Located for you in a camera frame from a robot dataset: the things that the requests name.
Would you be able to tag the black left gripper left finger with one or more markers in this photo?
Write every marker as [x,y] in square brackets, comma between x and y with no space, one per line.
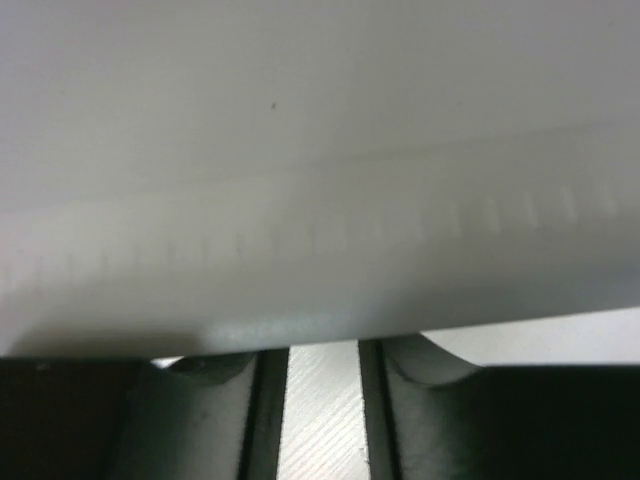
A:
[207,417]

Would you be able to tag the grey sneaker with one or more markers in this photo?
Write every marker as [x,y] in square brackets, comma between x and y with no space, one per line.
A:
[189,177]

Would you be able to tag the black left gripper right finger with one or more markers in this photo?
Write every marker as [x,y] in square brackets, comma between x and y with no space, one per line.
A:
[432,415]

